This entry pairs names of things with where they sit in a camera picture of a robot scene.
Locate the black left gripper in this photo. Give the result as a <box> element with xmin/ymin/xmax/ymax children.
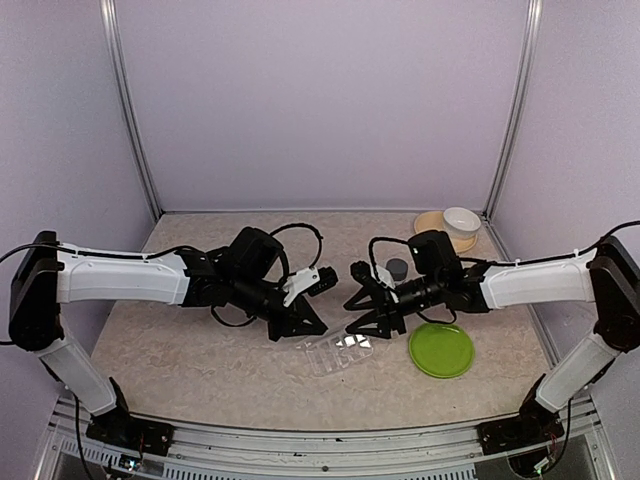
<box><xmin>230</xmin><ymin>272</ymin><xmax>326</xmax><ymax>342</ymax></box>

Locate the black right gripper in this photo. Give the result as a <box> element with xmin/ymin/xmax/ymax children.
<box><xmin>343</xmin><ymin>272</ymin><xmax>444</xmax><ymax>340</ymax></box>

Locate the grey-capped orange pill bottle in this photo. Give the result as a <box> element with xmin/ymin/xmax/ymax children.
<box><xmin>385</xmin><ymin>258</ymin><xmax>408</xmax><ymax>283</ymax></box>

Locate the clear plastic pill organizer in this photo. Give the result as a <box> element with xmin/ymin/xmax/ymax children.
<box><xmin>296</xmin><ymin>329</ymin><xmax>374</xmax><ymax>377</ymax></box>

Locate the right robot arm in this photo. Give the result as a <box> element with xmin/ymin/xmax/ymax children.
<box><xmin>344</xmin><ymin>230</ymin><xmax>639</xmax><ymax>444</ymax></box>

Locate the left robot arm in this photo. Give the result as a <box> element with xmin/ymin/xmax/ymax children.
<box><xmin>8</xmin><ymin>227</ymin><xmax>338</xmax><ymax>445</ymax></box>

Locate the green plate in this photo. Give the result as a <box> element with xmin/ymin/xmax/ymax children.
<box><xmin>408</xmin><ymin>324</ymin><xmax>475</xmax><ymax>379</ymax></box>

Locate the beige wooden plate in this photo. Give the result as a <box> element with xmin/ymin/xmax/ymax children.
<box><xmin>413</xmin><ymin>211</ymin><xmax>478</xmax><ymax>253</ymax></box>

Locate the white ceramic bowl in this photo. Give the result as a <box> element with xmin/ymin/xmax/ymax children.
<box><xmin>443</xmin><ymin>207</ymin><xmax>481</xmax><ymax>239</ymax></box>

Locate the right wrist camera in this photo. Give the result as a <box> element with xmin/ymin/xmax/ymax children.
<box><xmin>350</xmin><ymin>261</ymin><xmax>395</xmax><ymax>290</ymax></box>

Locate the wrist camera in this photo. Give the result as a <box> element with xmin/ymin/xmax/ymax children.
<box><xmin>350</xmin><ymin>261</ymin><xmax>395</xmax><ymax>290</ymax></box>
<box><xmin>283</xmin><ymin>267</ymin><xmax>338</xmax><ymax>307</ymax></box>

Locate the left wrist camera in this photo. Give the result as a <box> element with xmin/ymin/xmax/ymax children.
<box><xmin>283</xmin><ymin>267</ymin><xmax>338</xmax><ymax>307</ymax></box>

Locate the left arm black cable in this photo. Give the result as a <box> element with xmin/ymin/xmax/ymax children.
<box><xmin>209</xmin><ymin>223</ymin><xmax>326</xmax><ymax>326</ymax></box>

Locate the front aluminium rail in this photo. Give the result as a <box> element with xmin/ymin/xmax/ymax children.
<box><xmin>35</xmin><ymin>399</ymin><xmax>615</xmax><ymax>479</ymax></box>

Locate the right aluminium frame post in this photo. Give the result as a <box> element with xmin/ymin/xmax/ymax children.
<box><xmin>483</xmin><ymin>0</ymin><xmax>544</xmax><ymax>223</ymax></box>

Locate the aluminium frame post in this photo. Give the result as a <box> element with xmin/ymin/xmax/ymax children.
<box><xmin>483</xmin><ymin>0</ymin><xmax>544</xmax><ymax>223</ymax></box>
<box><xmin>99</xmin><ymin>0</ymin><xmax>164</xmax><ymax>223</ymax></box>

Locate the left aluminium frame post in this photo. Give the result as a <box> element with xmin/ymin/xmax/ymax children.
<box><xmin>99</xmin><ymin>0</ymin><xmax>164</xmax><ymax>223</ymax></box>

